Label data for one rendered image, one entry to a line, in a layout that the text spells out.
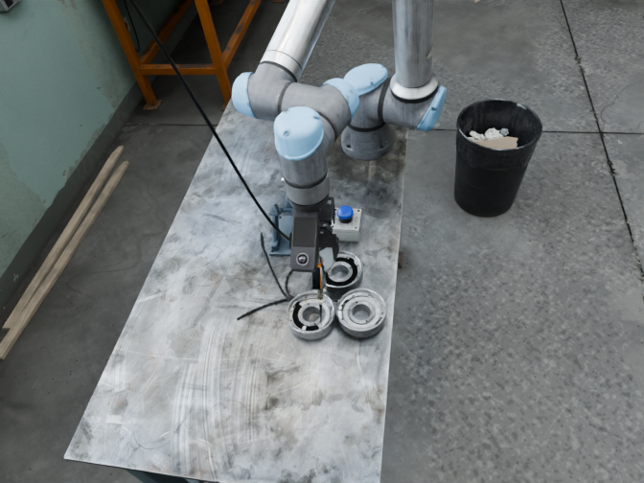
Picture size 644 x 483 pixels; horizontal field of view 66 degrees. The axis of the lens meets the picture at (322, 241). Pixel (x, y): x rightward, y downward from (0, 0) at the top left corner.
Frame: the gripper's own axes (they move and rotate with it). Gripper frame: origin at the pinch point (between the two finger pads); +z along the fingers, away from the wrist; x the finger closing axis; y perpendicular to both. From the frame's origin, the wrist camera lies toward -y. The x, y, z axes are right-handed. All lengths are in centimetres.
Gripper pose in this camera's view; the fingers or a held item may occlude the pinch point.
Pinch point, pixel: (318, 269)
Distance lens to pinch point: 100.3
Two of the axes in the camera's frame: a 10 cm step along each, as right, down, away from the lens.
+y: 1.1, -7.7, 6.3
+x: -9.9, -0.2, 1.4
